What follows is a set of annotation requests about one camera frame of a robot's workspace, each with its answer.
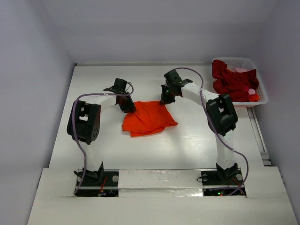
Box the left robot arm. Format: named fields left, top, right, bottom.
left=67, top=78, right=136, bottom=189

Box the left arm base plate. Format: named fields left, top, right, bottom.
left=75, top=170, right=119, bottom=197

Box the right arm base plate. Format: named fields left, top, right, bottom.
left=197, top=170, right=246, bottom=196

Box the dark red t shirt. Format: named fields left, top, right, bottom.
left=212, top=59, right=260, bottom=103

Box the orange t shirt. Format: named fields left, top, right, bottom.
left=121, top=101, right=178, bottom=137

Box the white plastic basket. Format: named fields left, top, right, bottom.
left=212, top=57, right=268, bottom=107

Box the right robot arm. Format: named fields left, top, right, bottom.
left=160, top=69, right=238, bottom=186

